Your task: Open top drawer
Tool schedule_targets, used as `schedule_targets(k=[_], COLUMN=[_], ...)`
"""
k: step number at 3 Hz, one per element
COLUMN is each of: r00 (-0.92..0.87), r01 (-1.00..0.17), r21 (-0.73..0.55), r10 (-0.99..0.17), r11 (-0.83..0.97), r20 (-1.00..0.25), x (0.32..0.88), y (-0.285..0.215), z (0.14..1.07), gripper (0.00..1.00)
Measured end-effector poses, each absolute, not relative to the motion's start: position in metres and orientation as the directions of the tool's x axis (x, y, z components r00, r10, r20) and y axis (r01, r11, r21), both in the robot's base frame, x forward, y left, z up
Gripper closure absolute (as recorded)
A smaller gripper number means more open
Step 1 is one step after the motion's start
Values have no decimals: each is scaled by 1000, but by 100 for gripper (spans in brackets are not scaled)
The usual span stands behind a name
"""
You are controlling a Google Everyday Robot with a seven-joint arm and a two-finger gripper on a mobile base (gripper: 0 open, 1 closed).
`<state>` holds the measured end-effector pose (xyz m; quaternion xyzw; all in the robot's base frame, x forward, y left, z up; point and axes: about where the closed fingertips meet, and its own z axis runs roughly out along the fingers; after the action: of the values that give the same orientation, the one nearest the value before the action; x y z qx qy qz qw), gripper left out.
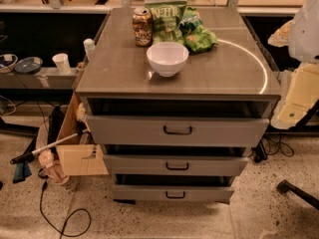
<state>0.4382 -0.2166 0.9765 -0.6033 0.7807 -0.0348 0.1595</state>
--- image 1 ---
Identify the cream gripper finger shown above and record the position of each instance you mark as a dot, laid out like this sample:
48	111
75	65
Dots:
299	94

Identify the grey top drawer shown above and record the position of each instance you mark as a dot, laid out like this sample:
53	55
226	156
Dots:
173	123

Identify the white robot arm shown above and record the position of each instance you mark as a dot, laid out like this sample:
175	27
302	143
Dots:
301	34

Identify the grey drawer cabinet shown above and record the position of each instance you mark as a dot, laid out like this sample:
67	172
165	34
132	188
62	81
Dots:
233	72

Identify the grey bottom drawer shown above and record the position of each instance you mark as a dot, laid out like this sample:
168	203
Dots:
172	188

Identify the black stand leg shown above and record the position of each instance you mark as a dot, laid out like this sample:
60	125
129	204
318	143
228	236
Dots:
285	186

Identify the crumpled green chip bag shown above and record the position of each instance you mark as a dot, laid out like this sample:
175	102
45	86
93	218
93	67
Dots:
197	38

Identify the green kettle chip bag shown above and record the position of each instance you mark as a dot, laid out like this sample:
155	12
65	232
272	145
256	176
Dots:
167	15

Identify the gold soda can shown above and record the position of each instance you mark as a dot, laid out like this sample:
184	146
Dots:
142	26

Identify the white plastic bottle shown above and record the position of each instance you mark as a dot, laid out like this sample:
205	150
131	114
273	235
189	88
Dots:
89	46

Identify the cardboard box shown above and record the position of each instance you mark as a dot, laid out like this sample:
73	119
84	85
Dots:
78	155

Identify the white paper cup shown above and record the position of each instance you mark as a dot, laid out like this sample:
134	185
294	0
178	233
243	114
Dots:
62	63

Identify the grey low shelf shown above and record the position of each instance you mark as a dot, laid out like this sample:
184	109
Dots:
46	78

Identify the pink plastic bottle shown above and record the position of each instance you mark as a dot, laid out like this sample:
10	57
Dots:
52	167

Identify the dark blue plate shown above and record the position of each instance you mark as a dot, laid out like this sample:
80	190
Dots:
29	66

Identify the blue cloth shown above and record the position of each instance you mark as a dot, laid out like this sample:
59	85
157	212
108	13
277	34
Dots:
22	171

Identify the blue white bowl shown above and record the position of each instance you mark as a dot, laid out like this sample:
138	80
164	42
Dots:
7	63

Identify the white stick black handle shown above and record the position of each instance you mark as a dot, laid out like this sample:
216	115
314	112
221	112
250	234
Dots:
30	156

